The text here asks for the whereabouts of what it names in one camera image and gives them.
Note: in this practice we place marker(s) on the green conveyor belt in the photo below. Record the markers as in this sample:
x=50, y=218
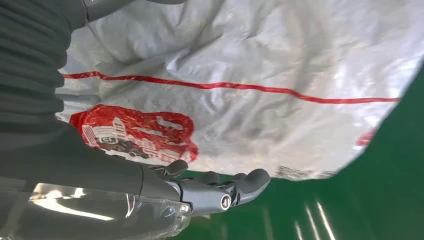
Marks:
x=364, y=198

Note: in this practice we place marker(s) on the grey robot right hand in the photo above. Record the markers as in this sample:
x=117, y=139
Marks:
x=82, y=172

